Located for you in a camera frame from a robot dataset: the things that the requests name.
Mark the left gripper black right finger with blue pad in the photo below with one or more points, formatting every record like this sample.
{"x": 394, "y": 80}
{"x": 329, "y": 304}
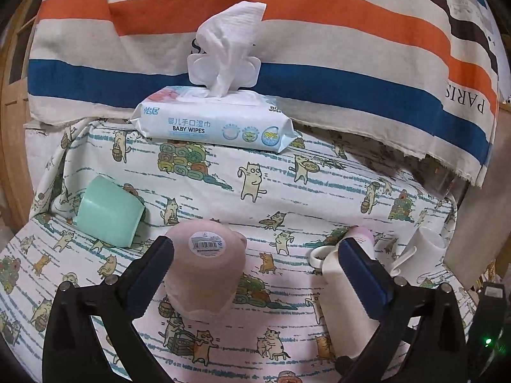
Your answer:
{"x": 419, "y": 338}

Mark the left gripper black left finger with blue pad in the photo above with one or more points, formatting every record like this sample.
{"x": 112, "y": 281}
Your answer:
{"x": 90, "y": 336}

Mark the beige square cup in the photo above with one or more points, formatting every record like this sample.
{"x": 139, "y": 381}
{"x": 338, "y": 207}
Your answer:
{"x": 348, "y": 325}

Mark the white cup pink base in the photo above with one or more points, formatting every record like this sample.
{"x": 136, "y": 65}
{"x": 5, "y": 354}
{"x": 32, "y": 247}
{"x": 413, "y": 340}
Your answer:
{"x": 325, "y": 258}

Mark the mint green cup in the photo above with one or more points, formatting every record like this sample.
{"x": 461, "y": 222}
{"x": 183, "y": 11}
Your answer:
{"x": 109, "y": 213}

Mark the pink upside-down mug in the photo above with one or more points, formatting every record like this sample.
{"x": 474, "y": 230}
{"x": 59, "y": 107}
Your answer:
{"x": 209, "y": 259}

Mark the white upright mug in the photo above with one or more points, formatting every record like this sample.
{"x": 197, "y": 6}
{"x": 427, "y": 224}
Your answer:
{"x": 423, "y": 253}

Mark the cat print bed sheet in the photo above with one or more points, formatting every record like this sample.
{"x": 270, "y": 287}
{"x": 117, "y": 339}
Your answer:
{"x": 284, "y": 204}

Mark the striped fabric cloth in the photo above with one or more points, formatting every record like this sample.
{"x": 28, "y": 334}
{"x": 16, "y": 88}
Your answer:
{"x": 418, "y": 75}

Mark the baby wipes pack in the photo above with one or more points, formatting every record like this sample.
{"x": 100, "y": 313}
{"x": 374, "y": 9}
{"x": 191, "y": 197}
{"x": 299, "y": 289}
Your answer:
{"x": 220, "y": 105}

